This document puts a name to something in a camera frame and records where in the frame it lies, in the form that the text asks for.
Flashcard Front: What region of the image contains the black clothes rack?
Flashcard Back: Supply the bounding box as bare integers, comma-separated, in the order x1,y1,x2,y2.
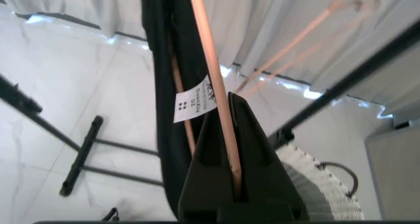
0,20,420,198

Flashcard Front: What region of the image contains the pink clothes hanger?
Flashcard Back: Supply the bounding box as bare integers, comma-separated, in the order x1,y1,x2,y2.
234,0,382,99
166,0,243,198

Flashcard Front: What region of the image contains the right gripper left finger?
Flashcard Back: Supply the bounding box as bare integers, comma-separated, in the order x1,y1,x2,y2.
178,107,237,222

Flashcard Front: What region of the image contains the black garment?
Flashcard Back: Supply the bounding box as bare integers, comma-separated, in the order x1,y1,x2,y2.
140,0,227,220

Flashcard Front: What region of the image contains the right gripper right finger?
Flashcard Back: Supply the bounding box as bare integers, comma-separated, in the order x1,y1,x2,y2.
228,91,310,222

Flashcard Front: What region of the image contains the white laundry basket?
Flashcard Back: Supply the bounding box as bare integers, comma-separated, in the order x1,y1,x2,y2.
275,142,366,222

